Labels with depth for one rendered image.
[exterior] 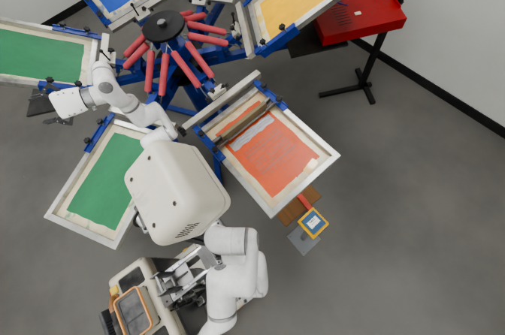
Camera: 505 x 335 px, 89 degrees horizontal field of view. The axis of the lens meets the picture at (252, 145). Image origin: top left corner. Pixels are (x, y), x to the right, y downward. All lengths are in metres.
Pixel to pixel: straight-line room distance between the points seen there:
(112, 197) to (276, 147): 1.14
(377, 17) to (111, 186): 2.24
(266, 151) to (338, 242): 1.22
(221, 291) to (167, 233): 0.30
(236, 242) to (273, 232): 1.72
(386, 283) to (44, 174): 3.71
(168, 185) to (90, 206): 1.51
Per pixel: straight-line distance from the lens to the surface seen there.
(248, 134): 1.77
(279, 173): 1.64
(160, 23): 2.06
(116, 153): 2.08
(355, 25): 2.20
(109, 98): 1.10
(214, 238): 0.84
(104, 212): 1.97
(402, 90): 3.36
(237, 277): 0.79
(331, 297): 2.55
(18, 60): 2.49
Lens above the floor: 2.51
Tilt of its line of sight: 64 degrees down
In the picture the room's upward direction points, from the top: 16 degrees counter-clockwise
